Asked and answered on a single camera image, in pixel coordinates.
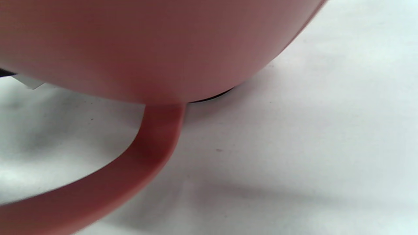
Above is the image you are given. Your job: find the pink salad bowl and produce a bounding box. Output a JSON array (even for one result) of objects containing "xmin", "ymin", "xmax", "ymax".
[{"xmin": 0, "ymin": 0, "xmax": 329, "ymax": 235}]

